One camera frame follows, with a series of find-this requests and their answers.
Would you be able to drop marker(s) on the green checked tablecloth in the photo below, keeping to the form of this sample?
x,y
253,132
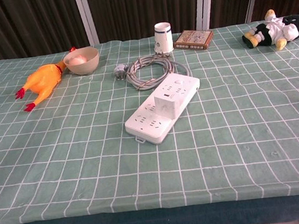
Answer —
x,y
62,155

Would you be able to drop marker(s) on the black white penguin plush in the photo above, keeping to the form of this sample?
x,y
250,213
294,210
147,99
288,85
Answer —
x,y
289,27

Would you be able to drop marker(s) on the white power strip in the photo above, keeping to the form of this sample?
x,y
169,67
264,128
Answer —
x,y
145,123

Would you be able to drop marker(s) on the white charger adapter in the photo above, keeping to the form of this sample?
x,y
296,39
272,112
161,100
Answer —
x,y
170,104

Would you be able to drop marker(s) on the beige bowl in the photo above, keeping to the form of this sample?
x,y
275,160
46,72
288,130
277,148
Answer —
x,y
84,68

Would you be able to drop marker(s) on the white paper cup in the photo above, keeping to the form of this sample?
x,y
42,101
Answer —
x,y
162,38

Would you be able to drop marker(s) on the yellow rubber chicken toy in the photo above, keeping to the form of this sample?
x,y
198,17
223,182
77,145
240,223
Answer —
x,y
44,78

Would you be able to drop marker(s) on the brown patterned card box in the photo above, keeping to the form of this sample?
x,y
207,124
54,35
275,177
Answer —
x,y
193,38

